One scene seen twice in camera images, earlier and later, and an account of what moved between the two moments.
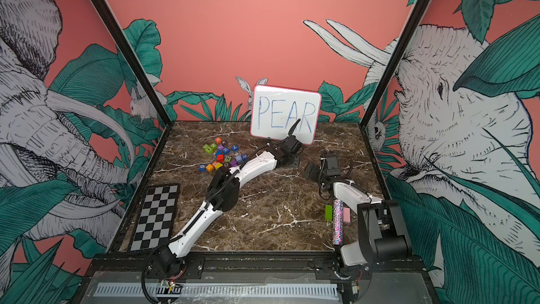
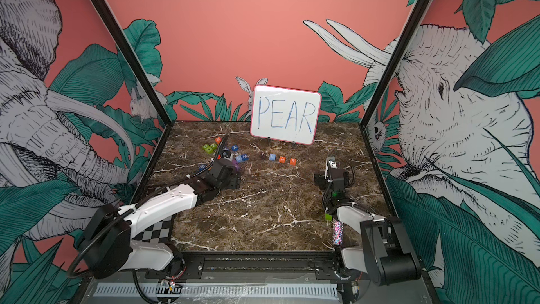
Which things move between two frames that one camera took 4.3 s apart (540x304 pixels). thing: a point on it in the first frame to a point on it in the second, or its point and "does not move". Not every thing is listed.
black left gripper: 297,162 to 235,180
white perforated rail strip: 214,290 does not move
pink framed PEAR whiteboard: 274,112 does not move
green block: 207,148 does not move
